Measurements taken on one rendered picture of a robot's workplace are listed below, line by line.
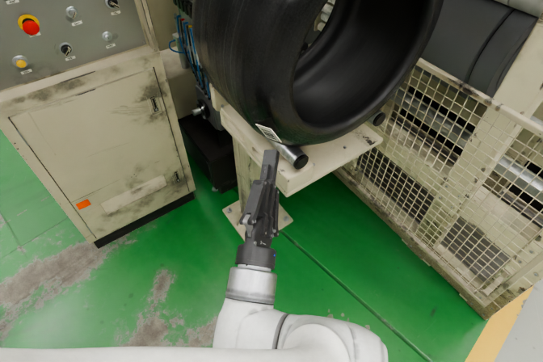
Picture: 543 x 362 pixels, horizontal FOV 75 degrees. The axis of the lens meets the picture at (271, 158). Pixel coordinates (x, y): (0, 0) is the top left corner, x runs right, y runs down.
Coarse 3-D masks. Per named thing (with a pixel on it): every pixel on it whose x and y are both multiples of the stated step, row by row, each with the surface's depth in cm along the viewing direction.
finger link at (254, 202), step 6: (264, 180) 69; (252, 186) 69; (258, 186) 68; (264, 186) 69; (252, 192) 68; (258, 192) 67; (252, 198) 67; (258, 198) 67; (246, 204) 67; (252, 204) 66; (258, 204) 66; (246, 210) 66; (252, 210) 65; (258, 210) 66; (252, 216) 64; (240, 222) 64; (252, 222) 64
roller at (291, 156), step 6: (276, 144) 92; (282, 150) 91; (288, 150) 89; (294, 150) 89; (300, 150) 89; (288, 156) 89; (294, 156) 88; (300, 156) 88; (306, 156) 89; (294, 162) 88; (300, 162) 88; (306, 162) 90; (300, 168) 90
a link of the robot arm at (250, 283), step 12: (240, 264) 65; (240, 276) 62; (252, 276) 62; (264, 276) 62; (276, 276) 65; (228, 288) 64; (240, 288) 62; (252, 288) 61; (264, 288) 62; (252, 300) 61; (264, 300) 61
